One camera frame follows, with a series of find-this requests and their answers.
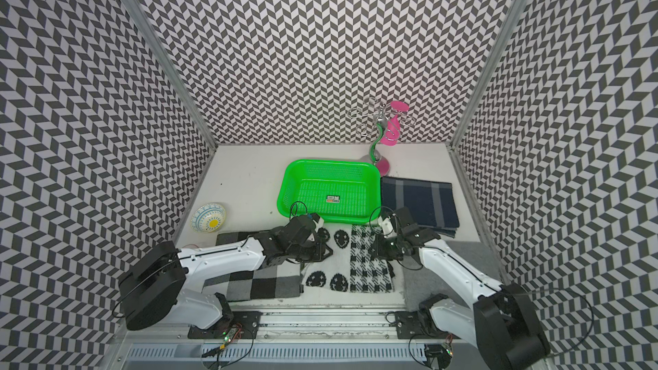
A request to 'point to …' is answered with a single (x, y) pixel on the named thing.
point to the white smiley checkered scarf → (353, 266)
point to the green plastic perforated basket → (342, 192)
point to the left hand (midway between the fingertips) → (331, 256)
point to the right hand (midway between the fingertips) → (371, 256)
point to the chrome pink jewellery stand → (385, 120)
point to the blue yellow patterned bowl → (208, 217)
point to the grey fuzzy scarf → (419, 283)
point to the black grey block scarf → (263, 282)
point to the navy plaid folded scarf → (430, 203)
